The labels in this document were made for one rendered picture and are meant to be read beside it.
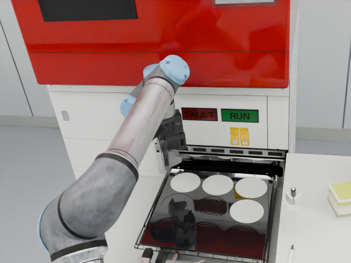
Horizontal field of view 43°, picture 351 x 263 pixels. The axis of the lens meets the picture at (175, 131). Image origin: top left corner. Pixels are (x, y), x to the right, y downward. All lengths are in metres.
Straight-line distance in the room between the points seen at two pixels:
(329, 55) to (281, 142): 1.54
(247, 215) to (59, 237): 0.62
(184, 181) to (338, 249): 0.55
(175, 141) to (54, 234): 0.56
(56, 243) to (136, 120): 0.30
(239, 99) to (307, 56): 1.59
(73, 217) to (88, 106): 0.77
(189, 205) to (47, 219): 0.57
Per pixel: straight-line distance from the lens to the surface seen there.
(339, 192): 1.24
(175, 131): 1.34
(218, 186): 1.45
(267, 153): 1.48
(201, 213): 1.37
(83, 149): 1.70
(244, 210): 1.37
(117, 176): 0.85
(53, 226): 0.92
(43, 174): 3.29
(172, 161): 1.39
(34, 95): 3.73
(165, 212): 1.39
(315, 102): 3.09
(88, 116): 1.59
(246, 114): 1.41
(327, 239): 1.21
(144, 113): 0.96
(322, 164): 1.44
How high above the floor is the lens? 1.84
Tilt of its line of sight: 33 degrees down
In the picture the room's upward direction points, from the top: 8 degrees counter-clockwise
